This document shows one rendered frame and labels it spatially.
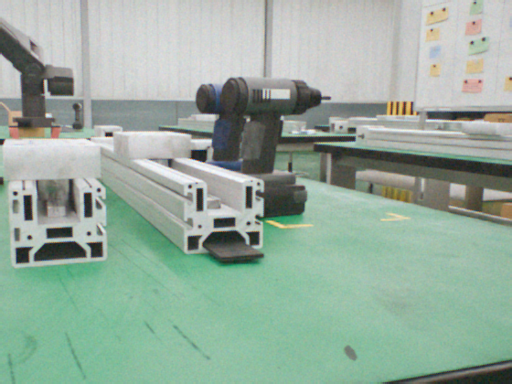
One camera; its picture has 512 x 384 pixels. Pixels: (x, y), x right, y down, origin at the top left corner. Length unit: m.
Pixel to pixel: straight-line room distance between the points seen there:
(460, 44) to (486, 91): 0.42
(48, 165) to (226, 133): 0.50
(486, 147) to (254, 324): 1.92
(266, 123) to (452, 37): 3.53
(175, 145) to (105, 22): 11.71
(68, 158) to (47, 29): 11.82
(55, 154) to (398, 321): 0.42
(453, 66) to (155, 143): 3.52
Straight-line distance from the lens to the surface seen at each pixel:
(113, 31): 12.65
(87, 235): 0.63
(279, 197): 0.90
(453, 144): 2.41
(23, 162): 0.69
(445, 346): 0.45
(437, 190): 3.45
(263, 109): 0.88
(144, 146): 0.96
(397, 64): 9.46
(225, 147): 1.11
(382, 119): 5.95
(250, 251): 0.64
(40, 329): 0.46
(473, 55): 4.21
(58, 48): 12.46
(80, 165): 0.69
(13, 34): 1.38
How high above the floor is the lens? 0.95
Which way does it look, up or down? 9 degrees down
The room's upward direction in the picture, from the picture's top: straight up
